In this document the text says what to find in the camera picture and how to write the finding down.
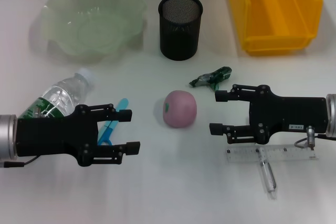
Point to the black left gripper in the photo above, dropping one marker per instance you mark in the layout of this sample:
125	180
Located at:
52	137

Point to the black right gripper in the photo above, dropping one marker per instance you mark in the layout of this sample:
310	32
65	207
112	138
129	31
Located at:
288	113

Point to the blue scissors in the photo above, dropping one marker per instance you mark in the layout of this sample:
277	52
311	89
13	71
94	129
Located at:
123	104

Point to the green plastic wrapper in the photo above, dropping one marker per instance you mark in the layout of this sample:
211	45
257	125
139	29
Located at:
210	78

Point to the pink peach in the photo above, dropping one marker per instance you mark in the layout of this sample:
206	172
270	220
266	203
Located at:
181	110

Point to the clear water bottle green label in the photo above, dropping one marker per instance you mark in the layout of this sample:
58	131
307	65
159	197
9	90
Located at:
60	95

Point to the clear grey pen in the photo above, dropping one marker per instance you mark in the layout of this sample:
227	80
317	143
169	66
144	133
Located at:
267	176

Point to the clear plastic ruler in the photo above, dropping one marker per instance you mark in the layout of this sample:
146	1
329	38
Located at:
288	153

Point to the black mesh pen holder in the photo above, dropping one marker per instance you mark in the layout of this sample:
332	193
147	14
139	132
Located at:
179	37

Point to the pale green wavy fruit bowl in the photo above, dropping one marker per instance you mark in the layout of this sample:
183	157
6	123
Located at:
92	22

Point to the yellow plastic bin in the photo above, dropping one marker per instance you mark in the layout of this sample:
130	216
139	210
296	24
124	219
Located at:
275	11

